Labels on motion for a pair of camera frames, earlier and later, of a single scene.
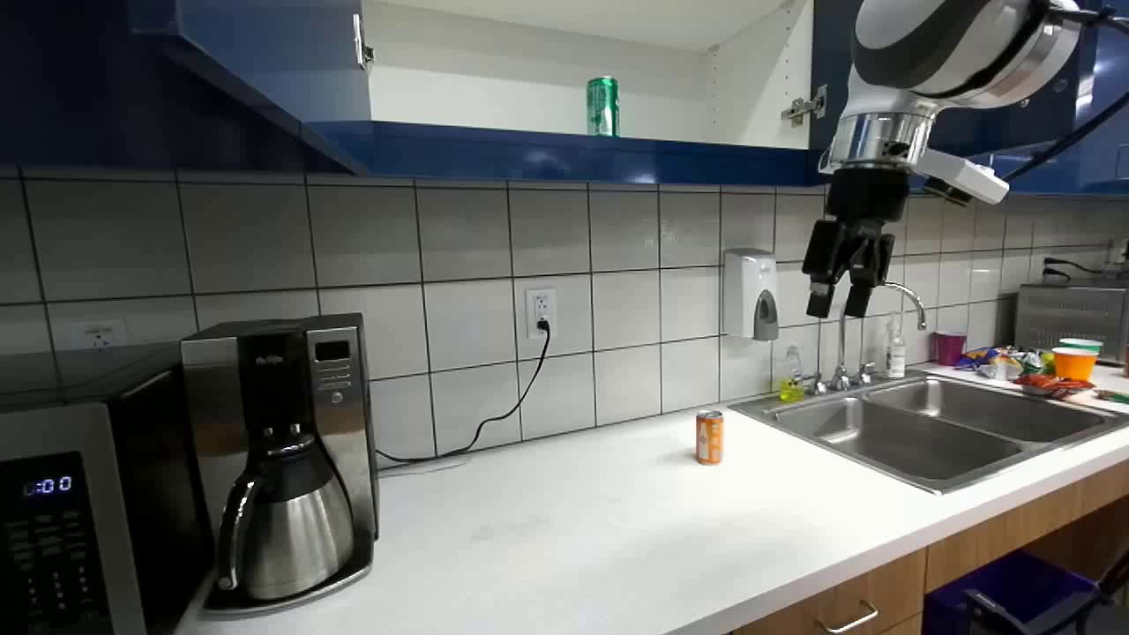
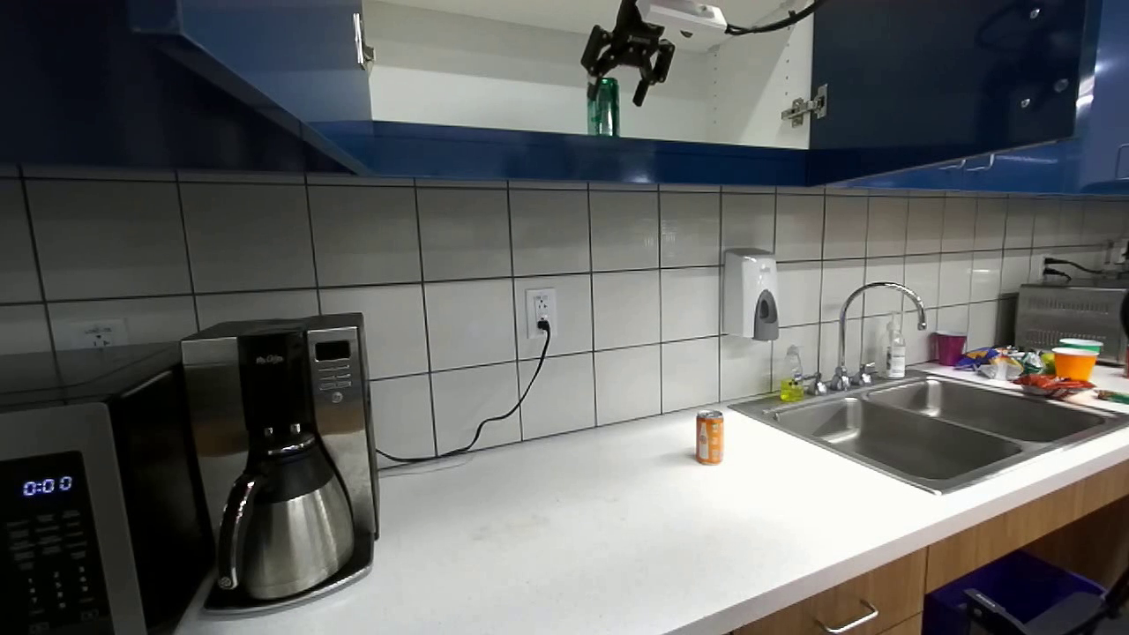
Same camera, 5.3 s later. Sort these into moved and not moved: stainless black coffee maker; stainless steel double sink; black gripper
Moved: black gripper
Not moved: stainless black coffee maker; stainless steel double sink
